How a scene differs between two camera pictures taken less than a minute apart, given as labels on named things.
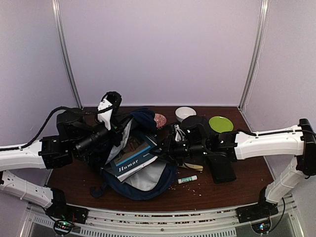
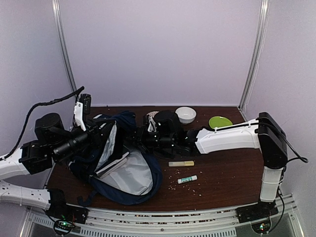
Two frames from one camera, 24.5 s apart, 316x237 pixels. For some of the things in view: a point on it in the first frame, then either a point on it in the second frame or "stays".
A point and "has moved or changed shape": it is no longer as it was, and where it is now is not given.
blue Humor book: [135, 153] has moved or changed shape
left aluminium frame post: [57, 16] stays
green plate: [221, 124] stays
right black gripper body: [177, 153] -> [148, 142]
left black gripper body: [117, 128] -> [93, 140]
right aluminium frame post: [256, 54] stays
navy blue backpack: [152, 179] has moved or changed shape
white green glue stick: [192, 178] stays
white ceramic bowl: [182, 112] stays
